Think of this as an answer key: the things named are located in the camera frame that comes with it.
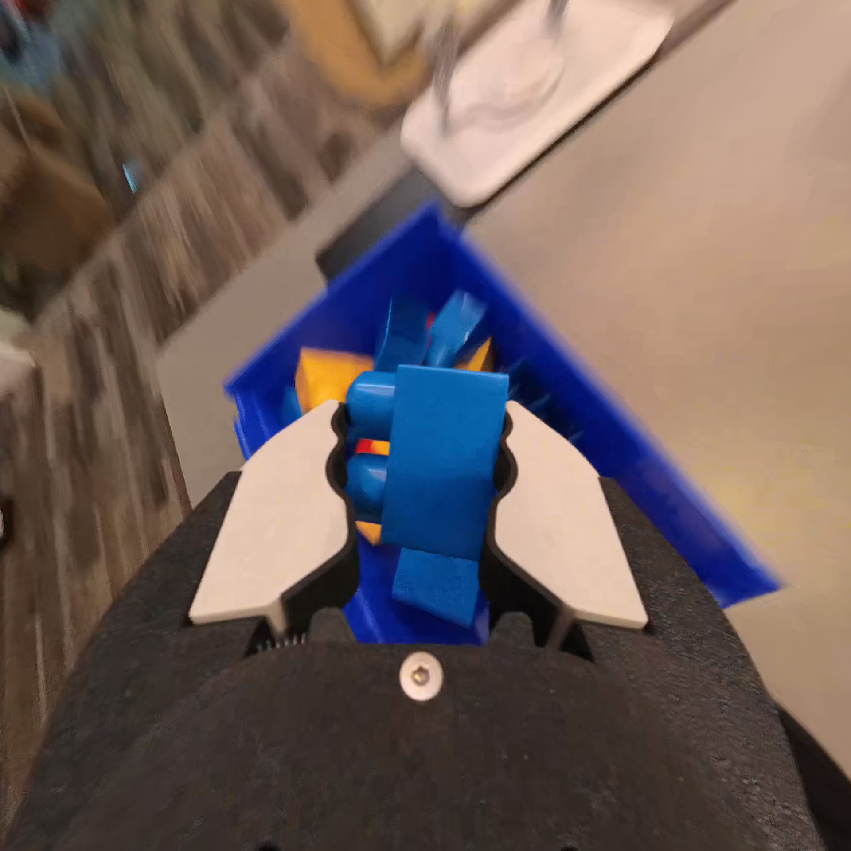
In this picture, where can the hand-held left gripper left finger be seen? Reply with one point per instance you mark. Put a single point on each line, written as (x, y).
(272, 525)

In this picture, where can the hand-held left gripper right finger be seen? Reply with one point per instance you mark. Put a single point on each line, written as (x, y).
(565, 538)

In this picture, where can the blue plastic bin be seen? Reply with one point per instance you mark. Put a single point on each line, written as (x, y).
(598, 432)

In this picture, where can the blue two-stud building block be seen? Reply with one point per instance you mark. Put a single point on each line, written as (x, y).
(445, 459)

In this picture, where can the pile of colourful building blocks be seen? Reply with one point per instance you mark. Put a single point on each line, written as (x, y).
(326, 379)

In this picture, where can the printed instruction sheet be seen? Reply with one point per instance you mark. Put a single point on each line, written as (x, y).
(392, 26)

